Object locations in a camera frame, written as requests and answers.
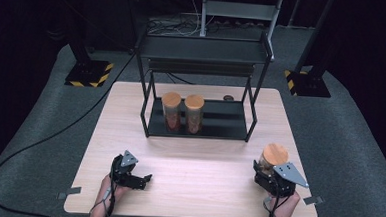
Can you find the glass jar with reddish contents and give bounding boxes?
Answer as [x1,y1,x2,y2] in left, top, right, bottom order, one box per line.
[159,91,184,134]

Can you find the black metal shelf rack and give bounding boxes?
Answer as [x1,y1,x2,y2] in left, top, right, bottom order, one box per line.
[130,23,275,146]

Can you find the grey tape strip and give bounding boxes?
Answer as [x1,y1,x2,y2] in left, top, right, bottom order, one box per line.
[303,194,326,207]
[57,186,83,201]

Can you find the grey metal frame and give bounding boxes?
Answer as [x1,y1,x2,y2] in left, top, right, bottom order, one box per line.
[198,0,286,62]

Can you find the short black floor cable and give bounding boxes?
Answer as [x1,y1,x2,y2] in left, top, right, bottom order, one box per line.
[164,72,196,86]

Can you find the long black floor cable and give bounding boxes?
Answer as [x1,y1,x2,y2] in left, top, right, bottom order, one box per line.
[0,44,138,217]

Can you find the bundle of floor cables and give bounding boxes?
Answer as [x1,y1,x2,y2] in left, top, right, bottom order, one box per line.
[147,14,270,42]

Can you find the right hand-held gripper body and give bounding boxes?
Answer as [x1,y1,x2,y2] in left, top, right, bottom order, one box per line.
[253,160,311,200]

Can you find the person's left hand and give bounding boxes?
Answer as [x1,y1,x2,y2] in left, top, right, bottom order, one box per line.
[98,174,132,204]

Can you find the left hand-held gripper cable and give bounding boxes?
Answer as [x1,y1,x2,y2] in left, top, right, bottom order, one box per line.
[88,162,117,217]

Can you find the glass jar with brown chunks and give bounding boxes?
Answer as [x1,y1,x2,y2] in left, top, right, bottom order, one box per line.
[257,142,290,179]

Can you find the glass jar with tan grains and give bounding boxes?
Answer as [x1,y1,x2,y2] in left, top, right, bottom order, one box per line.
[182,93,207,136]

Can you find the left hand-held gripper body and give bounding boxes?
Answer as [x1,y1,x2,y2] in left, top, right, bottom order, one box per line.
[110,149,144,189]

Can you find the hand-held gripper cable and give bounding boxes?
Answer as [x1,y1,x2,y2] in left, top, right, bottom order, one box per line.
[261,183,293,217]
[88,162,117,217]

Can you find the right hand-held gripper cable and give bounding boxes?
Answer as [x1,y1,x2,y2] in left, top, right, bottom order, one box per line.
[261,183,293,217]

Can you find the black stand with striped base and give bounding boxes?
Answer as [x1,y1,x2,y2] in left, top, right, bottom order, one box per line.
[63,31,116,89]
[283,0,341,99]

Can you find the person's right hand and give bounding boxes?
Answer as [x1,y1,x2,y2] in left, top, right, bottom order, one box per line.
[262,188,302,217]

